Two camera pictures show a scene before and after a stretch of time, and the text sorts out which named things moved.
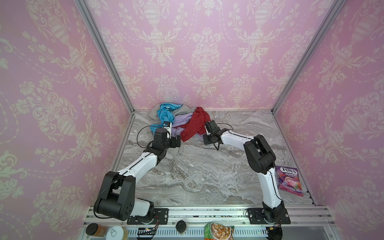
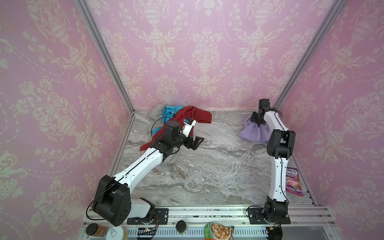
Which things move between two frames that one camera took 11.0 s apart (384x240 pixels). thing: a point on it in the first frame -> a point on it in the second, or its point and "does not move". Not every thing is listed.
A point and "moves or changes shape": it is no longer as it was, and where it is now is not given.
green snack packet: x=216 y=231 does not move
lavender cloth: x=180 y=120 moves or changes shape
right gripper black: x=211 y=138 -> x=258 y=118
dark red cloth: x=196 y=124 moves or changes shape
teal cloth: x=165 y=110 does not move
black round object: x=274 y=233 does not move
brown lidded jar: x=93 y=229 does not move
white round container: x=115 y=233 does not move
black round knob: x=181 y=226 does not move
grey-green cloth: x=179 y=109 -> x=156 y=121
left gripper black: x=173 y=144 -> x=189 y=145
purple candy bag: x=288 y=179 does not move
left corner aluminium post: x=106 y=54 does not move
